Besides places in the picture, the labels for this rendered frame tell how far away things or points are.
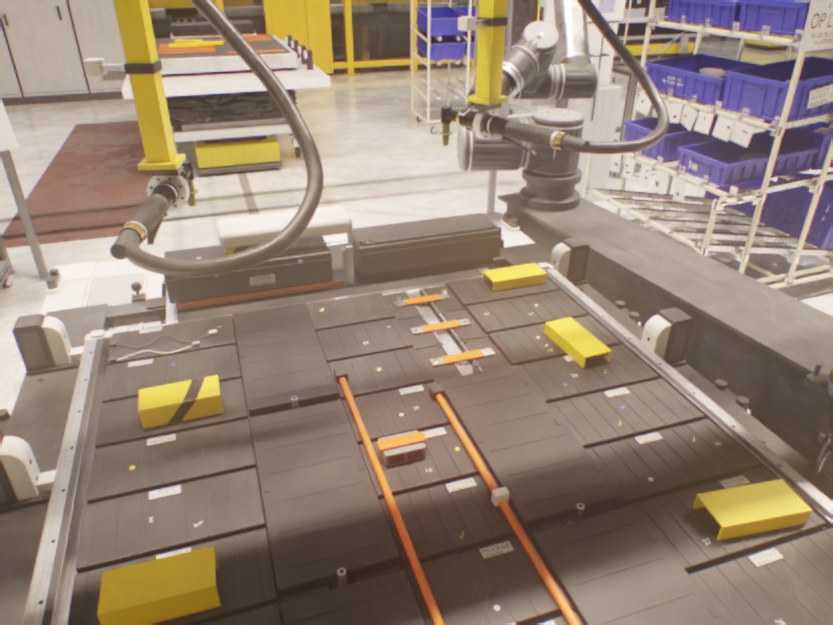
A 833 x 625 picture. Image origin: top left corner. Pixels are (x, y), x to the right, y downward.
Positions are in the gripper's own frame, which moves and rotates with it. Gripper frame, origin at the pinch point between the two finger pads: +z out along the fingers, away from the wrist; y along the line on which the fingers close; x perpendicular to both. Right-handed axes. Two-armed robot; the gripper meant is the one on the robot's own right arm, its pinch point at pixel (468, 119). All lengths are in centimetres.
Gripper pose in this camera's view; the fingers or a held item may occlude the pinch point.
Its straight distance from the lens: 191.1
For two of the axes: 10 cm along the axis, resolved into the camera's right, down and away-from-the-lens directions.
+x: -6.7, -3.7, 6.4
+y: 3.7, 5.9, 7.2
